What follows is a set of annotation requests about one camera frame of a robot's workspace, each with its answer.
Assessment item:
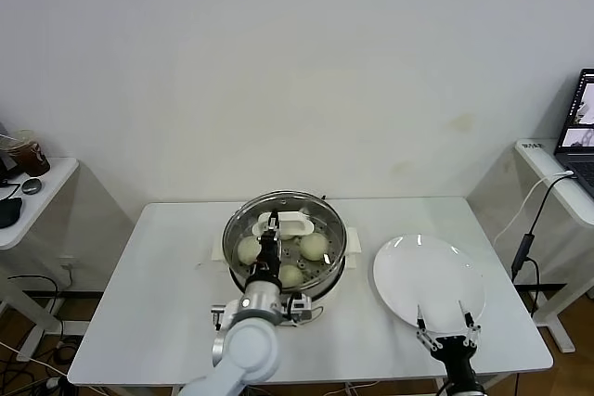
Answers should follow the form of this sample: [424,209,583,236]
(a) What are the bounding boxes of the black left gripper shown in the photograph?
[252,209,283,279]

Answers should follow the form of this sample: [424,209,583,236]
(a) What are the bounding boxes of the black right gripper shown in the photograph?
[415,300,482,382]

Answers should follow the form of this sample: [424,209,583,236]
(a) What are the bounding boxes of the glass lid cream handle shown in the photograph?
[221,189,347,293]

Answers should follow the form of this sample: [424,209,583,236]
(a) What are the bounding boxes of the stainless steel steamer basket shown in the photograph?
[222,190,347,298]

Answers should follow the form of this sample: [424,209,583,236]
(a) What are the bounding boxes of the white round plate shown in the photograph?
[371,234,487,335]

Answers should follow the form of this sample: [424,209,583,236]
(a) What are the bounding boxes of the white side desk with label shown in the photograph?
[512,138,594,353]

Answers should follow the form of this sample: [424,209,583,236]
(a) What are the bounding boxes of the open dark laptop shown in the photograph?
[553,68,594,186]

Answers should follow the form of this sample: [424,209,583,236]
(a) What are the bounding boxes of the iced coffee plastic cup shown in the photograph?
[8,129,51,177]

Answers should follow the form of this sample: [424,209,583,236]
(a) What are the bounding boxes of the black soft pouch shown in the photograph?
[0,198,23,230]

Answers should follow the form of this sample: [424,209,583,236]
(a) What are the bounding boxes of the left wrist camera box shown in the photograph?
[287,292,322,324]

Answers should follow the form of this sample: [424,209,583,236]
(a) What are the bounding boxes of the black cable with adapter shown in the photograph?
[510,174,576,318]

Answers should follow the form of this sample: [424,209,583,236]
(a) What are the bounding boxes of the white charging cable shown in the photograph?
[491,172,575,247]

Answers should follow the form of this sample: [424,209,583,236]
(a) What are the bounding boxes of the white wall socket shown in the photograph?
[58,256,84,275]

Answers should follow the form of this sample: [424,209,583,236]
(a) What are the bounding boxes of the black floor cable loop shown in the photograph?
[6,275,64,339]

